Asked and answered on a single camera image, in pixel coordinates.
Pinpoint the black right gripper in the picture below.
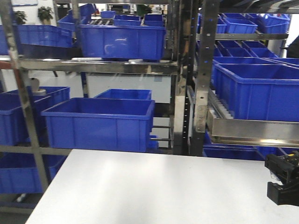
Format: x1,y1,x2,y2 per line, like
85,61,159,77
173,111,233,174
264,150,299,206

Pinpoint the blue bin lower right shelf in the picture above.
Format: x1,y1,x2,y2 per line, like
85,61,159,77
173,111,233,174
202,144,266,161

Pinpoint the large blue bin right shelf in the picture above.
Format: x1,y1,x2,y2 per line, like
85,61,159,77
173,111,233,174
214,64,299,122

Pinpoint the blue bin behind right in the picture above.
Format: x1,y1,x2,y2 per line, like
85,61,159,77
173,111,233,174
212,56,278,65

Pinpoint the stainless steel shelf rack left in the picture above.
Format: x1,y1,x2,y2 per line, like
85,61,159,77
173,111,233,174
0,0,179,192

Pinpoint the large blue bin lower left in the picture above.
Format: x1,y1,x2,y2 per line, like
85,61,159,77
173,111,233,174
41,98,155,153

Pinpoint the large blue bin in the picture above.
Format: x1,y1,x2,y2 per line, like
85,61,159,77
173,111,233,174
41,98,155,153
79,25,166,60

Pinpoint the blue bin behind lower left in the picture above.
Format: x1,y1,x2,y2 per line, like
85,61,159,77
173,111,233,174
94,89,152,100

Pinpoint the large blue bin upper left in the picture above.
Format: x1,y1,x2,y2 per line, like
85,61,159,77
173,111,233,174
79,25,166,60

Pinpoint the blue bin far left lower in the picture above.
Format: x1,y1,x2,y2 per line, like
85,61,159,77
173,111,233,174
0,86,70,146

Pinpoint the blue bin far left upper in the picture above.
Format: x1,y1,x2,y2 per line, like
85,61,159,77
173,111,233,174
13,25,73,58

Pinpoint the potted plant background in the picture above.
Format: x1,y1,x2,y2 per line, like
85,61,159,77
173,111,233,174
37,6,53,25

